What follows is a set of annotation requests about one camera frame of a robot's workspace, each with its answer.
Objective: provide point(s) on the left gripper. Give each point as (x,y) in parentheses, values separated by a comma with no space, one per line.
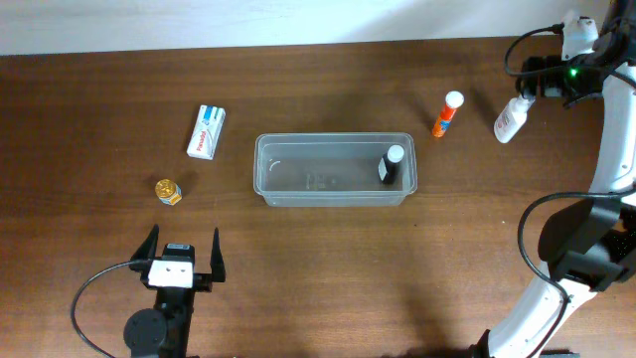
(202,280)

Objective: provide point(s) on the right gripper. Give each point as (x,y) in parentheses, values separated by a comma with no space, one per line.
(535,80)

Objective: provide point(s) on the white spray bottle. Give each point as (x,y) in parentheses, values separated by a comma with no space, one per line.
(512,118)

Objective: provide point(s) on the dark bottle white cap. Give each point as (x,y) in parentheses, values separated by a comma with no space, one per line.
(389,164)

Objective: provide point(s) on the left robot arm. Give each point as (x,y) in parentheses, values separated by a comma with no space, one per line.
(163,330)

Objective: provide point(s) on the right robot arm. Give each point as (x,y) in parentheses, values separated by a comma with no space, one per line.
(589,245)

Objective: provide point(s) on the clear plastic container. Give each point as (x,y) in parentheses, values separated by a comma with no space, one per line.
(331,169)

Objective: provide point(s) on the small gold-lidded balm jar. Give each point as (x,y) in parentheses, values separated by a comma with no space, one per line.
(168,192)

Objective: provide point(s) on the orange tube white cap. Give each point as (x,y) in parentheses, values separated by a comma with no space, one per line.
(453,100)

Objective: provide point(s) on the white Panadol box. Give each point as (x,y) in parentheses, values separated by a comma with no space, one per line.
(206,132)

